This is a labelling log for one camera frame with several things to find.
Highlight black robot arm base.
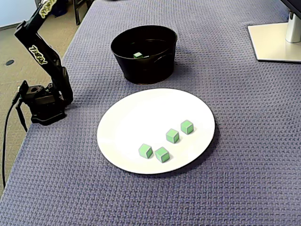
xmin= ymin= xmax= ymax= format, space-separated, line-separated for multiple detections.
xmin=15 ymin=80 xmax=69 ymax=126

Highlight white round plate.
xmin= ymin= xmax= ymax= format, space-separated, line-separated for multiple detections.
xmin=96 ymin=88 xmax=216 ymax=175

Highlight black round container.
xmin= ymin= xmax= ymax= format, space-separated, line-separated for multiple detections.
xmin=111 ymin=24 xmax=179 ymax=85

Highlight blue woven table mat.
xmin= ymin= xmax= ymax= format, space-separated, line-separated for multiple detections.
xmin=0 ymin=0 xmax=301 ymax=226

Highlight black chair legs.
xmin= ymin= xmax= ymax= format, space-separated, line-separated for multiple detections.
xmin=73 ymin=0 xmax=94 ymax=26

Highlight blue bin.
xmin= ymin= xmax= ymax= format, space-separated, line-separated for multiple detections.
xmin=50 ymin=0 xmax=71 ymax=17

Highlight silver monitor stand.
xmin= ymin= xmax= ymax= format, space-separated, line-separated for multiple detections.
xmin=247 ymin=10 xmax=301 ymax=63

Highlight black monitor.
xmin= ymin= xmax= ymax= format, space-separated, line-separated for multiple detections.
xmin=279 ymin=0 xmax=301 ymax=14

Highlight black cable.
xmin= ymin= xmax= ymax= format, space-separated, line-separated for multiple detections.
xmin=1 ymin=93 xmax=22 ymax=189
xmin=15 ymin=101 xmax=28 ymax=132

